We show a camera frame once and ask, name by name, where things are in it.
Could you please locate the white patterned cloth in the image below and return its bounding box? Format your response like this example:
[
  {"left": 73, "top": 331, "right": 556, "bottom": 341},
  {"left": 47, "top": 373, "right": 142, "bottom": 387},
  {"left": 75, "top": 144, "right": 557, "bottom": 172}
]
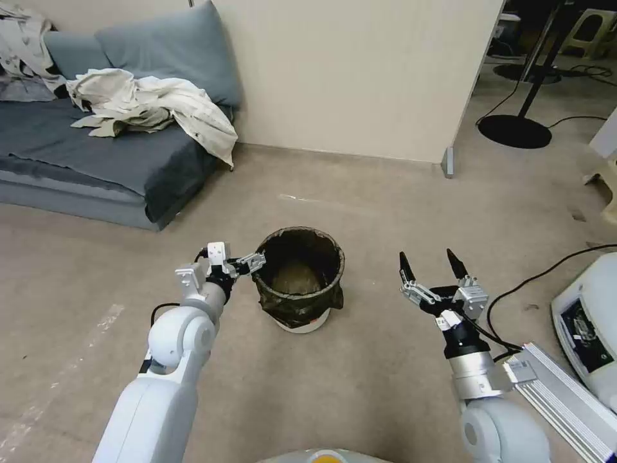
[{"left": 0, "top": 0, "right": 67, "bottom": 97}]

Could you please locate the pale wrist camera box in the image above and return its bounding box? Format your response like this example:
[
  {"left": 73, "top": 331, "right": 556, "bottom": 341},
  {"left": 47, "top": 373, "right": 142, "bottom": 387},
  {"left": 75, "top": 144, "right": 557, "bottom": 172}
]
[
  {"left": 206, "top": 241, "right": 232, "bottom": 271},
  {"left": 454, "top": 275, "right": 489, "bottom": 320}
]

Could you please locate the white crumpled garment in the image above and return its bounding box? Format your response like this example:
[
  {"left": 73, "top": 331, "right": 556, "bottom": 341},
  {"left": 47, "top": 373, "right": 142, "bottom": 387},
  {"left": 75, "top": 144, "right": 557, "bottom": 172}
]
[{"left": 66, "top": 67, "right": 240, "bottom": 170}]

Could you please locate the grey sofa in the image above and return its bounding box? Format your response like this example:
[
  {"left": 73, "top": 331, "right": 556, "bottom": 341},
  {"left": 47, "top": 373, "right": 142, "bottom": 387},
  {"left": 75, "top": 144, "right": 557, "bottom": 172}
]
[{"left": 0, "top": 94, "right": 238, "bottom": 233}]

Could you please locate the black floor cable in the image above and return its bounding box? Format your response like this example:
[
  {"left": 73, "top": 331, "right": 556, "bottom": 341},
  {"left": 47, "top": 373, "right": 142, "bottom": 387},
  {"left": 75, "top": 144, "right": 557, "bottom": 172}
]
[{"left": 486, "top": 243, "right": 617, "bottom": 350}]

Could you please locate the pale yellow plastic stool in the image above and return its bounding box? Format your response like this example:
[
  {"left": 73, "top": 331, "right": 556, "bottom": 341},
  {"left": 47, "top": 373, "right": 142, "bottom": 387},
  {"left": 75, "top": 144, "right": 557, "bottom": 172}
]
[{"left": 568, "top": 8, "right": 617, "bottom": 62}]

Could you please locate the white trash can dark liner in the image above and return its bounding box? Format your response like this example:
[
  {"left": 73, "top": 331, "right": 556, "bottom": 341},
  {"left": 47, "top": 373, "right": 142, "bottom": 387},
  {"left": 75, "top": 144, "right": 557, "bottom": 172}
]
[{"left": 251, "top": 226, "right": 346, "bottom": 335}]

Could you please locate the white box-shaped object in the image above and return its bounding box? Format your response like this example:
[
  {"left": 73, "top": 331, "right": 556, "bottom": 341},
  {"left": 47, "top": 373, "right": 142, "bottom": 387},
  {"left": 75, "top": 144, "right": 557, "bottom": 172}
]
[{"left": 589, "top": 103, "right": 617, "bottom": 161}]

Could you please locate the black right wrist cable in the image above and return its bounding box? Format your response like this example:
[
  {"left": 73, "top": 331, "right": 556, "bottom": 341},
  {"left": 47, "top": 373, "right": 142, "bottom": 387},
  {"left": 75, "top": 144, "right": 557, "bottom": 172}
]
[{"left": 456, "top": 308, "right": 524, "bottom": 361}]

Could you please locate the khaki crumpled garment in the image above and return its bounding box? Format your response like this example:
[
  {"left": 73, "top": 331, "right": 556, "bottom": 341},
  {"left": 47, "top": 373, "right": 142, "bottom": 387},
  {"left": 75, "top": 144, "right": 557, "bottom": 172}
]
[{"left": 71, "top": 107, "right": 177, "bottom": 140}]

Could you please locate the thin black stand cable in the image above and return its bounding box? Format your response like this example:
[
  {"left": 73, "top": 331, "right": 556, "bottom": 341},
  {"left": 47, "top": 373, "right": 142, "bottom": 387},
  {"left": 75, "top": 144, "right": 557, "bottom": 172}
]
[{"left": 548, "top": 113, "right": 609, "bottom": 130}]

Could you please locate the large blue-grey cushion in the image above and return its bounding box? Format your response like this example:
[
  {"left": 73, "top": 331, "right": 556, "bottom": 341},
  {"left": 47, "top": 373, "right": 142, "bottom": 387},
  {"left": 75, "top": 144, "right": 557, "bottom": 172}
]
[{"left": 94, "top": 0, "right": 243, "bottom": 108}]

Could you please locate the black round-base floor stand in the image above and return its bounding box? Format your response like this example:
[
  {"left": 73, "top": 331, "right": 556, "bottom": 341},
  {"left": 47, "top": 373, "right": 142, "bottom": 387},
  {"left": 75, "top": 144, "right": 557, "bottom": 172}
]
[
  {"left": 492, "top": 0, "right": 575, "bottom": 86},
  {"left": 477, "top": 0, "right": 587, "bottom": 150}
]

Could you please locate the beige plastic stool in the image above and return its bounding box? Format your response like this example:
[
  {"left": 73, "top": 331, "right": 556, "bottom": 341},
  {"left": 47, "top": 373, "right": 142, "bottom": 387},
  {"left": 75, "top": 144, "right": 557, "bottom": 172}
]
[{"left": 568, "top": 143, "right": 617, "bottom": 224}]

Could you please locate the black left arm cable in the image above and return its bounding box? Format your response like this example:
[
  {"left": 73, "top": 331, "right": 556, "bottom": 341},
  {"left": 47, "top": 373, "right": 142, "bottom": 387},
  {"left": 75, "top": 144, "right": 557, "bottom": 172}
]
[{"left": 150, "top": 302, "right": 183, "bottom": 330}]

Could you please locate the small blue-grey cushion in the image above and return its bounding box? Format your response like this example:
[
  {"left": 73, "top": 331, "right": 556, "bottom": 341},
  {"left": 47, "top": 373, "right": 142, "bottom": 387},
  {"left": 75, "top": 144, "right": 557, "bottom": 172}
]
[{"left": 43, "top": 30, "right": 112, "bottom": 80}]

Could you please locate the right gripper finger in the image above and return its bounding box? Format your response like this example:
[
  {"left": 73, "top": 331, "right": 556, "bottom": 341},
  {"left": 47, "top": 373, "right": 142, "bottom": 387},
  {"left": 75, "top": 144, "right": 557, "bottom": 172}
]
[
  {"left": 398, "top": 250, "right": 438, "bottom": 306},
  {"left": 446, "top": 248, "right": 476, "bottom": 290}
]

